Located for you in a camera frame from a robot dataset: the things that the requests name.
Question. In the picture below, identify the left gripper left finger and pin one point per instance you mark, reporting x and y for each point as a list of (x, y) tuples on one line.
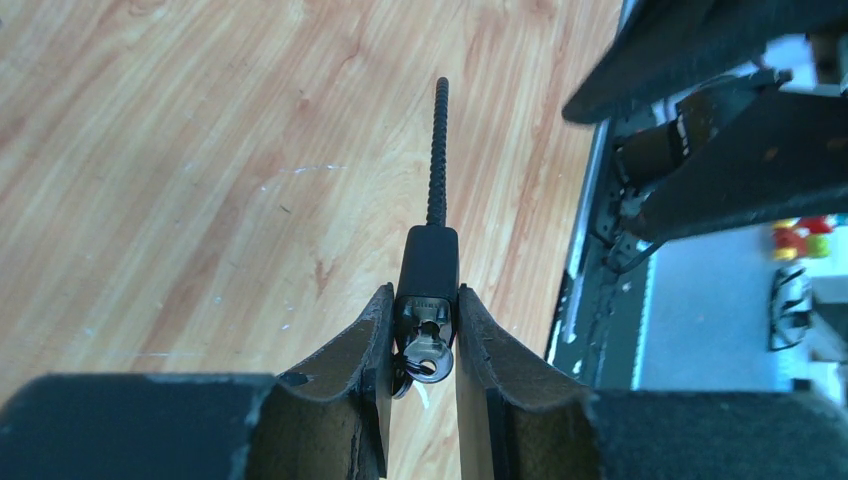
[(327, 417)]

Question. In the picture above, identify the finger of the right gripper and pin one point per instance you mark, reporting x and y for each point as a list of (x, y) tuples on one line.
[(667, 46), (784, 156)]

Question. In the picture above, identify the small keys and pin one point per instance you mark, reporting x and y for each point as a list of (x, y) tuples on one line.
[(426, 359)]

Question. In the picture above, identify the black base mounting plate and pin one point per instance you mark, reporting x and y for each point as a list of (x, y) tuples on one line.
[(600, 322)]

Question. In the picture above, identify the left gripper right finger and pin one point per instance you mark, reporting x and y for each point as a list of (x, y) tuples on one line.
[(518, 417)]

